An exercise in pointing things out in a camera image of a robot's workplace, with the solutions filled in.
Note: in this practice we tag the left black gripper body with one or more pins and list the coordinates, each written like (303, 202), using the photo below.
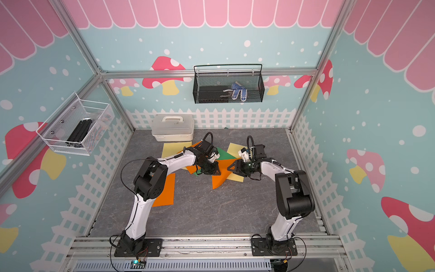
(207, 167)

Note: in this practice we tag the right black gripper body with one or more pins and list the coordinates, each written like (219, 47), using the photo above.
(245, 169)

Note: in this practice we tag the orange paper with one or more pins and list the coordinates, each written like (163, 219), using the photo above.
(192, 169)
(167, 196)
(220, 178)

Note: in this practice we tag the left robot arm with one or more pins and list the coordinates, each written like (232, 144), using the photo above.
(149, 183)

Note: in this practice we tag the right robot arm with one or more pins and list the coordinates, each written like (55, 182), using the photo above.
(294, 199)

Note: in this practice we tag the large green paper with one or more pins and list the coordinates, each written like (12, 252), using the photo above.
(224, 153)

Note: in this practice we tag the right yellow paper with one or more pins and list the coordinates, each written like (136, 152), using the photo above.
(233, 150)

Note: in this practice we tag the white plastic storage box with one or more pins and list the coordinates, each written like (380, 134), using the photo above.
(173, 127)

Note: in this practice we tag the blue white item in basket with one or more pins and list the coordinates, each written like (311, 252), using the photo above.
(237, 91)

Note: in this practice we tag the black box in white basket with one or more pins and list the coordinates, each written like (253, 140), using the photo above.
(79, 133)

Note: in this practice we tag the small green circuit board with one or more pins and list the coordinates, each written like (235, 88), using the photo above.
(138, 264)

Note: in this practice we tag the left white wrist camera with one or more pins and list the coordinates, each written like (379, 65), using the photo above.
(213, 156)

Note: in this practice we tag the black wire wall basket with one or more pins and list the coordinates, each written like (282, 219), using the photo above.
(228, 83)

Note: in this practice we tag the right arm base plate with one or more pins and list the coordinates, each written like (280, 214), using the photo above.
(269, 247)

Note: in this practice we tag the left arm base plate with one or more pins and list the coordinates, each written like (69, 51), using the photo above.
(153, 247)

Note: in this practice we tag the white wire wall basket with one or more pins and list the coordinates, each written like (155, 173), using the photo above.
(56, 130)

